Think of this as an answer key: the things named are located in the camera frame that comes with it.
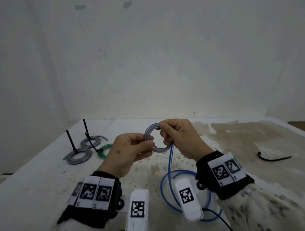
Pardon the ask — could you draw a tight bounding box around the black wrist strap with markers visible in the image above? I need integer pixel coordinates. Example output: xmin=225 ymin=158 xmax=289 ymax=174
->
xmin=57 ymin=171 xmax=125 ymax=229
xmin=195 ymin=151 xmax=255 ymax=200

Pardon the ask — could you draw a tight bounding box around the person's right hand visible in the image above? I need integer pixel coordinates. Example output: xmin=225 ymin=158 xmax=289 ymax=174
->
xmin=159 ymin=119 xmax=214 ymax=162

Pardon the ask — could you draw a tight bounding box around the black right wrist strap with markers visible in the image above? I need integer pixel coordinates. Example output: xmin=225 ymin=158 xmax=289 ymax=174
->
xmin=195 ymin=151 xmax=255 ymax=200

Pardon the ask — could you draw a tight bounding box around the grey coiled cable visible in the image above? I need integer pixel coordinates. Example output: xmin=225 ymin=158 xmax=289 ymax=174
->
xmin=80 ymin=135 xmax=108 ymax=149
xmin=63 ymin=147 xmax=93 ymax=165

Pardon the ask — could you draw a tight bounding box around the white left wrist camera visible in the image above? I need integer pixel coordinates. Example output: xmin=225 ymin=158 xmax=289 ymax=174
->
xmin=125 ymin=189 xmax=150 ymax=231

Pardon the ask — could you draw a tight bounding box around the black zip tie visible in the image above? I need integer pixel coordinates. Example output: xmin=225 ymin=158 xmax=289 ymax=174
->
xmin=85 ymin=132 xmax=100 ymax=153
xmin=66 ymin=130 xmax=79 ymax=154
xmin=83 ymin=119 xmax=91 ymax=140
xmin=257 ymin=151 xmax=292 ymax=162

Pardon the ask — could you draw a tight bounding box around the person's left hand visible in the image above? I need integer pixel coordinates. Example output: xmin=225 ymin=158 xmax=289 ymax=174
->
xmin=97 ymin=133 xmax=155 ymax=179

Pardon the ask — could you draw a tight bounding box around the blue cable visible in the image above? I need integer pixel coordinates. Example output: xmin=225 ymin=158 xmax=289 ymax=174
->
xmin=144 ymin=123 xmax=223 ymax=222

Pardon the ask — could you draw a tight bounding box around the person's right forearm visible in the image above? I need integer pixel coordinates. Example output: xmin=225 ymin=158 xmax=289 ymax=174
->
xmin=216 ymin=183 xmax=305 ymax=231

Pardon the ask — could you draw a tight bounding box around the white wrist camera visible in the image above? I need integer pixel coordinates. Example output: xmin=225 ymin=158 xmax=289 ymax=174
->
xmin=125 ymin=189 xmax=150 ymax=231
xmin=175 ymin=178 xmax=204 ymax=222

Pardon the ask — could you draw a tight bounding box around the green coiled cable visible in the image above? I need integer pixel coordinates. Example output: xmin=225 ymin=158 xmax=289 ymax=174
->
xmin=97 ymin=143 xmax=114 ymax=159

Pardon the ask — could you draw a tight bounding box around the black left wrist strap with markers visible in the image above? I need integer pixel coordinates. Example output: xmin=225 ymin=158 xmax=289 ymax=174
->
xmin=57 ymin=171 xmax=125 ymax=229

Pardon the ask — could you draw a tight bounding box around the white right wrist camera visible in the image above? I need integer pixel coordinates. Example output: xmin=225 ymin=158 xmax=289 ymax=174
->
xmin=175 ymin=178 xmax=204 ymax=222

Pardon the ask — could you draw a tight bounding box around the thin black camera cable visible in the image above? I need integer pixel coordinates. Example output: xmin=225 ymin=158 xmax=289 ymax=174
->
xmin=202 ymin=208 xmax=233 ymax=231

